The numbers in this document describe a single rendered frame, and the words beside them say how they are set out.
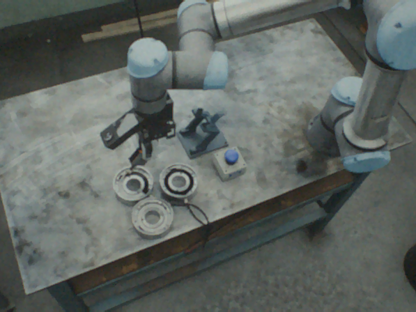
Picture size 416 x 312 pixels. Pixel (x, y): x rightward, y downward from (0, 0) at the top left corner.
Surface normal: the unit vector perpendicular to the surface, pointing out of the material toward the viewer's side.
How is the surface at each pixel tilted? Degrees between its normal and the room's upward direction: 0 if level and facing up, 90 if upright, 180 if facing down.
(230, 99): 0
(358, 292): 0
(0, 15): 90
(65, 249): 0
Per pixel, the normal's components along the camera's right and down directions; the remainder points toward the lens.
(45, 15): 0.42, 0.79
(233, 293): 0.10, -0.53
